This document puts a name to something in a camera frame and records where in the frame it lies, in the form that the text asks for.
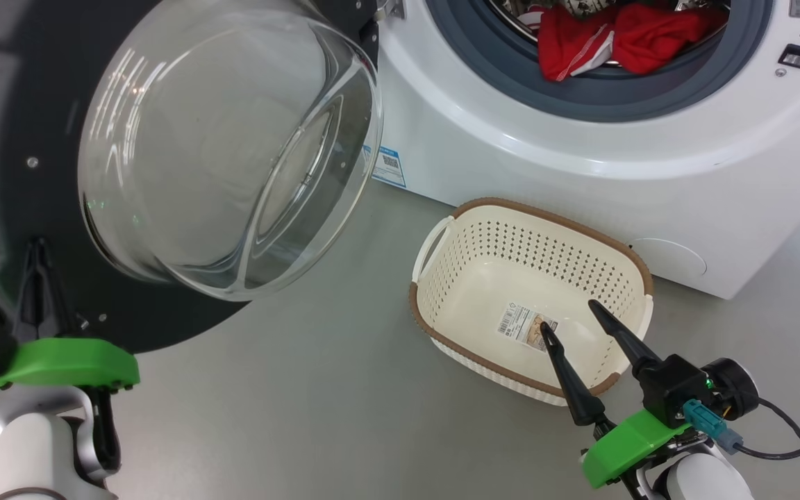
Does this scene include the red and white garment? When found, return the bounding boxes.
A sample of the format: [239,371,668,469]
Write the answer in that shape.
[517,2,728,83]

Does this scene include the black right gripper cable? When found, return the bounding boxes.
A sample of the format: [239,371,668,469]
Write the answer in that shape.
[733,396,800,500]

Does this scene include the black round glass washer door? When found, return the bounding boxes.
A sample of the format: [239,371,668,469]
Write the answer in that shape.
[0,0,383,355]

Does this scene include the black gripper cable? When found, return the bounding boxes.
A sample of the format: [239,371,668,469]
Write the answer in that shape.
[733,396,800,500]
[84,387,123,476]

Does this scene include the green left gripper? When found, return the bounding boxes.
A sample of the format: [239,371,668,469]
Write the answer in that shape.
[0,240,140,391]

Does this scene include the white front-load washing machine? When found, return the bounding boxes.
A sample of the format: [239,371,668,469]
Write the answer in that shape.
[365,0,800,299]

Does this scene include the blue energy label sticker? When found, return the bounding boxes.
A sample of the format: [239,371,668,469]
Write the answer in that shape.
[364,144,406,188]

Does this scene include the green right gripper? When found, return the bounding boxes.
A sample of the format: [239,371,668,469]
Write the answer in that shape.
[540,299,692,489]

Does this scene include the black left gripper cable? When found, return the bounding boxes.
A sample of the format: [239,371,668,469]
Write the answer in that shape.
[84,387,123,476]

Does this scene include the washing machine drum opening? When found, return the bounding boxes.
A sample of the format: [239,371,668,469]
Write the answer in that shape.
[428,0,776,124]

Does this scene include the paper product label sticker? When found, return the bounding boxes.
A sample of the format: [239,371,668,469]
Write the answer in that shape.
[497,302,559,351]

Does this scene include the round white filter cover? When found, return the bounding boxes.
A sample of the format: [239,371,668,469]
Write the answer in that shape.
[628,238,708,278]

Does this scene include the cream laundry basket brown rim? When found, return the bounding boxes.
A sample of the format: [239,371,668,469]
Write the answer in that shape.
[408,197,654,407]

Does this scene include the teal right camera connector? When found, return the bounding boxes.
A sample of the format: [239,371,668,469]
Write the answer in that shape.
[683,399,744,456]

